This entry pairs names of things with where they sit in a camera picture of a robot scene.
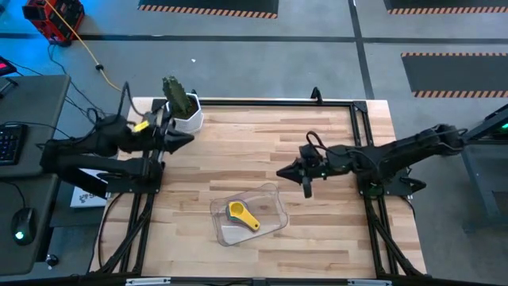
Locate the red tool cart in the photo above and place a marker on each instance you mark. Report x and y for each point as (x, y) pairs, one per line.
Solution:
(59, 20)

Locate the black computer mouse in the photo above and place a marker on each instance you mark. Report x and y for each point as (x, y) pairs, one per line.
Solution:
(24, 224)

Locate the neighbouring black table frame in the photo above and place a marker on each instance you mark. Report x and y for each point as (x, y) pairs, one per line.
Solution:
(488, 223)

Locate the black keyboard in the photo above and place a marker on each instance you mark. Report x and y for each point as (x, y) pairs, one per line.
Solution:
(12, 145)

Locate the black hook-shaped mount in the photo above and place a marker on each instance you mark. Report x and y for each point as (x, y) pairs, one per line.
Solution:
(316, 94)

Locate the white printed booklet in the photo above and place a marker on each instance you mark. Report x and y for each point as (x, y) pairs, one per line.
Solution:
(85, 198)

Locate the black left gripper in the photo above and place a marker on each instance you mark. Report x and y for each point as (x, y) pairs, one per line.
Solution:
(152, 139)

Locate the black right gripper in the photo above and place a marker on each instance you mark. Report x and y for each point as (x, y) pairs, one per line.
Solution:
(315, 165)

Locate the black mat with striped edge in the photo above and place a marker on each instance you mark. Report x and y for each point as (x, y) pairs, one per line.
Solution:
(456, 73)
(206, 5)
(444, 3)

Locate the silver table bracket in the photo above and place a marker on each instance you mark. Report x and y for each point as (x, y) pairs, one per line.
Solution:
(369, 283)
(147, 282)

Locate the grey desk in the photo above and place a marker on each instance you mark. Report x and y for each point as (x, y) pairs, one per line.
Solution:
(35, 103)

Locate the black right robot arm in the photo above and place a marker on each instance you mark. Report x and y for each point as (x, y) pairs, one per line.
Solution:
(397, 153)

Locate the black desk support bar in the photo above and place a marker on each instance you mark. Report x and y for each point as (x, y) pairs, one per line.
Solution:
(79, 184)

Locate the black round knob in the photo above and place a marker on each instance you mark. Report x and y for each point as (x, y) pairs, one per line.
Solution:
(52, 260)

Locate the clear plastic basket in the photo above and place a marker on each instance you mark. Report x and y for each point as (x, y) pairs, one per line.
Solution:
(270, 214)

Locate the yellow plastic measuring cup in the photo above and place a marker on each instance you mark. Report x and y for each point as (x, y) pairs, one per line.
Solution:
(237, 208)

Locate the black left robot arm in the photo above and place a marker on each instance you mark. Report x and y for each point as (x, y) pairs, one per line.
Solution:
(79, 159)

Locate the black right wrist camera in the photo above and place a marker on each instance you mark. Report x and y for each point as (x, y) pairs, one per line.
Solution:
(307, 188)

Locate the black aluminium rig frame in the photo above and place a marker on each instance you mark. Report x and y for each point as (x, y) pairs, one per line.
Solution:
(258, 103)

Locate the black device red light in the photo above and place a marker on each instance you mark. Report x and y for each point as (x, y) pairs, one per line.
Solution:
(6, 65)

